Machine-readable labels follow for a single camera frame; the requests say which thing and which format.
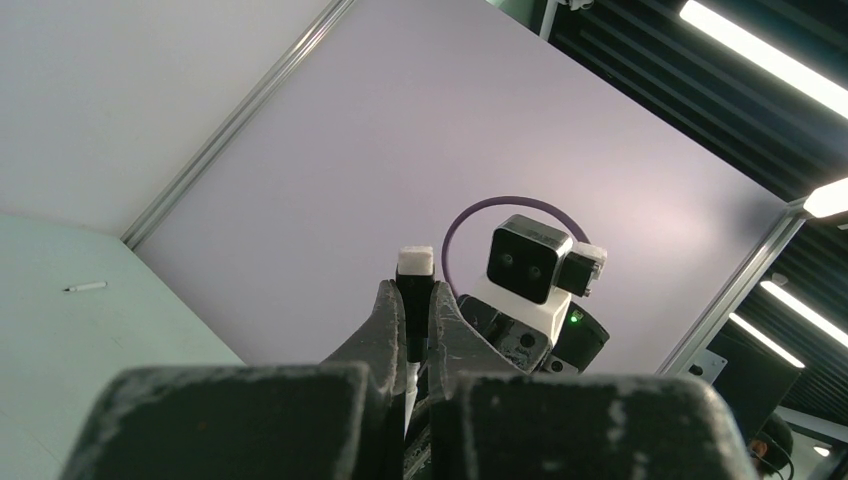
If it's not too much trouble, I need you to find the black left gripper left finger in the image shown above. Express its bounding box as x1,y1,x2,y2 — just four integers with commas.
61,280,406,479

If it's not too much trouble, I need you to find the aluminium frame rail right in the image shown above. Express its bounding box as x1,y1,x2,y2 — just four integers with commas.
120,0,355,251

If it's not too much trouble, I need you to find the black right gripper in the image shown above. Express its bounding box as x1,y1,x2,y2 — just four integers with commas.
458,294,553,373

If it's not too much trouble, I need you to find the person head with headset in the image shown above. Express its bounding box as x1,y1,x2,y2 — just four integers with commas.
747,412,795,480

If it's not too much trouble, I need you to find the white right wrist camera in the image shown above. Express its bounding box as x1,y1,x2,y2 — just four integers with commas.
470,214,608,344

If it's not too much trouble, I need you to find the white marker pen black tip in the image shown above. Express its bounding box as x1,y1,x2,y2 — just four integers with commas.
395,246,435,433

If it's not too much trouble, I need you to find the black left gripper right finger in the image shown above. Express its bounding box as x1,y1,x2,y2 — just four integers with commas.
428,282,755,479

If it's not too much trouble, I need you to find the ceiling strip light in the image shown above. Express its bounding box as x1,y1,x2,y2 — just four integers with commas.
728,280,847,376
803,178,848,218
679,1,847,118

